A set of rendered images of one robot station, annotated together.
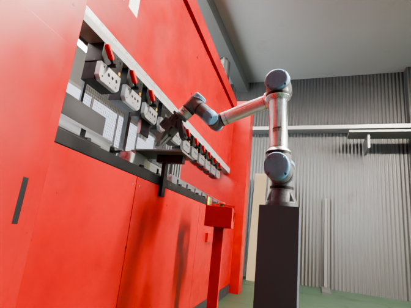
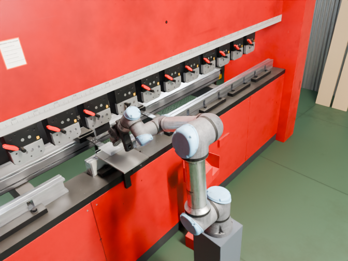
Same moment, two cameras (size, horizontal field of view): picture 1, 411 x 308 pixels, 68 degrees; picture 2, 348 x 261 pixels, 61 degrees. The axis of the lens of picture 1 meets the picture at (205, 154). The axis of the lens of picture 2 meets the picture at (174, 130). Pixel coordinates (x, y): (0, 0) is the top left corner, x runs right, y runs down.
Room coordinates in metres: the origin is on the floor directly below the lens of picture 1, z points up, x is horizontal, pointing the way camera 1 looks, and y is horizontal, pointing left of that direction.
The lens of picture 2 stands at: (0.47, -0.70, 1.97)
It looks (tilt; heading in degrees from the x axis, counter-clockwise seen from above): 31 degrees down; 27
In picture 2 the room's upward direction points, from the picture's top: 4 degrees counter-clockwise
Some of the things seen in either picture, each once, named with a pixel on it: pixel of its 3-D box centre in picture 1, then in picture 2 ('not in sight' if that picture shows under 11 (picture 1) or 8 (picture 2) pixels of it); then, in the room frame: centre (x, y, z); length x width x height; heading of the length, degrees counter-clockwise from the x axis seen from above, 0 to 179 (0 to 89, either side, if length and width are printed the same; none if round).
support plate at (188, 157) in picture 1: (164, 154); (121, 156); (1.56, 0.21, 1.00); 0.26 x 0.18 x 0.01; 73
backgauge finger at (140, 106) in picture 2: not in sight; (141, 111); (2.06, 0.38, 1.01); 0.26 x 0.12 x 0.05; 73
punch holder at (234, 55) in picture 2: (209, 165); (233, 48); (2.92, -0.05, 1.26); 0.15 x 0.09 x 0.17; 163
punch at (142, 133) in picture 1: (143, 131); (101, 128); (1.60, 0.36, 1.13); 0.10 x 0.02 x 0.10; 163
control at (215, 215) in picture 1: (220, 212); (201, 167); (1.92, -0.13, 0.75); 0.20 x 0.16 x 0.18; 170
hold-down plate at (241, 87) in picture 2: not in sight; (239, 89); (2.93, -0.11, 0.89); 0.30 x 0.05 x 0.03; 163
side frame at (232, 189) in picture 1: (213, 189); (265, 35); (3.83, -0.15, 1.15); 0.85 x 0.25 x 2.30; 73
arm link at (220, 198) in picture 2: (282, 173); (217, 202); (1.47, -0.39, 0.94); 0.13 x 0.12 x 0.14; 157
